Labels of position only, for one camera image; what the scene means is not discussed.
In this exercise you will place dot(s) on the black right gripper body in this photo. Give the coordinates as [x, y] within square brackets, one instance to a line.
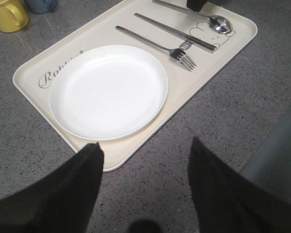
[196, 5]

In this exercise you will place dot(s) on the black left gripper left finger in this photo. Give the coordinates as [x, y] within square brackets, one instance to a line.
[61, 202]

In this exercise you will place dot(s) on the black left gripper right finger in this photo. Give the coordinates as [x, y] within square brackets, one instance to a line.
[226, 202]

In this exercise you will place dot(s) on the silver metal spoon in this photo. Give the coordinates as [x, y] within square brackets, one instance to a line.
[218, 23]

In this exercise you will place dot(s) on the silver metal fork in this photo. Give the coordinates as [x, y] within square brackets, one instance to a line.
[177, 54]

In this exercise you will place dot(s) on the white round plate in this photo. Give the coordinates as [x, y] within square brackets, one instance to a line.
[109, 92]

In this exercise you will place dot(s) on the cream rabbit print tray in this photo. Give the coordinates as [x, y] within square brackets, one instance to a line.
[35, 78]

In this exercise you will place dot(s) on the blue enamel mug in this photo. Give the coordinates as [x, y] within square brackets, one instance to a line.
[41, 6]

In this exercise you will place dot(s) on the yellow enamel mug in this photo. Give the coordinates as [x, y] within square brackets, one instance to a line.
[13, 16]

